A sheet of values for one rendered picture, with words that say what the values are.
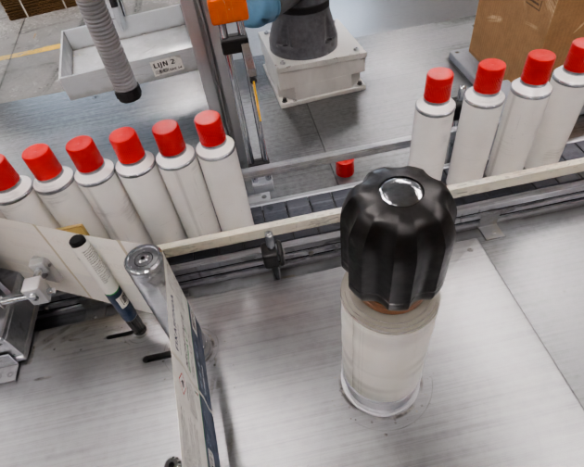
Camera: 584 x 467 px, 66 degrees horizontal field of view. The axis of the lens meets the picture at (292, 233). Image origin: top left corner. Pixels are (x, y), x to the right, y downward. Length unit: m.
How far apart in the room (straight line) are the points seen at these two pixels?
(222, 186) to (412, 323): 0.33
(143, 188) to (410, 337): 0.38
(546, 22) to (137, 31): 0.84
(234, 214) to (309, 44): 0.47
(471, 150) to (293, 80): 0.46
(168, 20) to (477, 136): 0.77
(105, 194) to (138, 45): 0.58
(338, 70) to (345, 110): 0.09
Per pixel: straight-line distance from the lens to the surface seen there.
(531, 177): 0.77
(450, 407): 0.55
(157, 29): 1.18
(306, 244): 0.67
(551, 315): 0.71
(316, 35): 1.01
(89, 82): 1.02
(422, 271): 0.32
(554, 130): 0.76
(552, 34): 0.96
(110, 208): 0.64
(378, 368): 0.43
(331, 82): 1.04
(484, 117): 0.66
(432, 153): 0.66
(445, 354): 0.58
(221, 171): 0.59
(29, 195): 0.65
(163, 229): 0.66
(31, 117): 1.28
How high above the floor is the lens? 1.39
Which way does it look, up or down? 48 degrees down
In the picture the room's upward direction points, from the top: 9 degrees counter-clockwise
